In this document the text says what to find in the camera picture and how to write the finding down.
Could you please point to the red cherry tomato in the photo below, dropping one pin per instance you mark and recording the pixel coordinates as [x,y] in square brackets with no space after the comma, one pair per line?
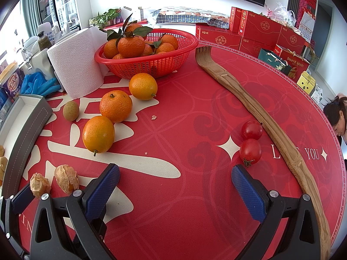
[252,130]
[250,151]

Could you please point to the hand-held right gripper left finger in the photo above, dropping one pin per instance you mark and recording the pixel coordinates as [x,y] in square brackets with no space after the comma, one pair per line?
[104,192]

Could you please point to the white handbag with metal clasp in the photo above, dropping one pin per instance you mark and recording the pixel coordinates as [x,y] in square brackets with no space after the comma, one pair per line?
[40,59]

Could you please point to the large red gift box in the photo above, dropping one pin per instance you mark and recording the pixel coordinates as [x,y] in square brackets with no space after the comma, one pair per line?
[261,28]

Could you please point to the green potted plant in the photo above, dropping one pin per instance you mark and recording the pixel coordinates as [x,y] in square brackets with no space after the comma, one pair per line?
[107,19]

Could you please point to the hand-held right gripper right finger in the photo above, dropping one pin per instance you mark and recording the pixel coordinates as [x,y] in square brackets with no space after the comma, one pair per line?
[248,195]

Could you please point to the brown husked physalis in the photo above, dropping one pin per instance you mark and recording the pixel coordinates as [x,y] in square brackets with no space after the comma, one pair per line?
[66,178]
[40,185]

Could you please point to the grey tray with white lining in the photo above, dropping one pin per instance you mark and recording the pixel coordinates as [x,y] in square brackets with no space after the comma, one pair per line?
[24,124]

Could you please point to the clear plastic bag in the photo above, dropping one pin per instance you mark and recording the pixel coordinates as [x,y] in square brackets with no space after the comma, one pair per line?
[282,15]

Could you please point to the yellow carton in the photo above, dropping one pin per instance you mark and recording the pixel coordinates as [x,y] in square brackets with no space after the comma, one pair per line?
[306,84]

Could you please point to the white paper towel roll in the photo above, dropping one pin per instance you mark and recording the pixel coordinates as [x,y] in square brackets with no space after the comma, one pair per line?
[76,65]

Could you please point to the flat red gift box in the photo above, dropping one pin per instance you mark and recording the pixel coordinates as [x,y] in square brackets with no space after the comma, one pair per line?
[217,36]

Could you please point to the brown bottle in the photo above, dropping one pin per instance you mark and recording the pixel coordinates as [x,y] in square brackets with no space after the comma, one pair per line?
[44,42]

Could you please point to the pile of leafy mandarins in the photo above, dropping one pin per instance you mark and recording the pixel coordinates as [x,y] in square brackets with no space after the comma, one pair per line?
[132,44]

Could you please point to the blue rubber gloves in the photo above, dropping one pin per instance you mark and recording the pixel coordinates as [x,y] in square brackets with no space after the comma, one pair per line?
[38,84]

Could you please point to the dark green gift bag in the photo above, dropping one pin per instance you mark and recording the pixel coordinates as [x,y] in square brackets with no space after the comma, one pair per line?
[271,59]

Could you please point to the desk calendar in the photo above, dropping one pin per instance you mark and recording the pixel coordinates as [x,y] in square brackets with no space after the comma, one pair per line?
[307,27]

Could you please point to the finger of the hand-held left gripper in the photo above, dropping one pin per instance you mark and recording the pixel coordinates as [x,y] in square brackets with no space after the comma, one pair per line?
[23,200]

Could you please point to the smooth round orange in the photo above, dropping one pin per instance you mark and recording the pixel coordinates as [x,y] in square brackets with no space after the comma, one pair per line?
[143,86]

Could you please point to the blue plaid cloth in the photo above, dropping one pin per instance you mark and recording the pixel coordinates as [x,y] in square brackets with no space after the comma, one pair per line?
[189,17]

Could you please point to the tall narrow red gift box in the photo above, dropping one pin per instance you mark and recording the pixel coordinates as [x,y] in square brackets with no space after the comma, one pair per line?
[236,19]

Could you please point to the small green kiwi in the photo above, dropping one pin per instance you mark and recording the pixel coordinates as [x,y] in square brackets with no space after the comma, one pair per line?
[71,111]

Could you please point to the blue tin can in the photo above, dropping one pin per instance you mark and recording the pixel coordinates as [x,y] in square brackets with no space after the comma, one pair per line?
[4,105]

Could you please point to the wooden back scratcher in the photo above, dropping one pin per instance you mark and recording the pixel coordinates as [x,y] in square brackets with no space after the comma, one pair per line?
[244,92]

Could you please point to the red plastic basket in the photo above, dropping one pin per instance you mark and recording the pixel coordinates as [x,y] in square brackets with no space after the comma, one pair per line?
[151,65]

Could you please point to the dimpled mandarin with green calyx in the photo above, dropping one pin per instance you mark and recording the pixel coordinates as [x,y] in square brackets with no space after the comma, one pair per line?
[116,106]

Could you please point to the oval smooth orange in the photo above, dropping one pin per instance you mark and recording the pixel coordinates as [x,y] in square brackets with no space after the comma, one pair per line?
[98,134]

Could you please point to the glass door cabinet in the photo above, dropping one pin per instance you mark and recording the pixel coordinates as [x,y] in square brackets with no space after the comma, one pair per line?
[59,2]

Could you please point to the purple cup with yellow lid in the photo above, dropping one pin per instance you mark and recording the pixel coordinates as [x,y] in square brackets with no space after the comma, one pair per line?
[10,82]

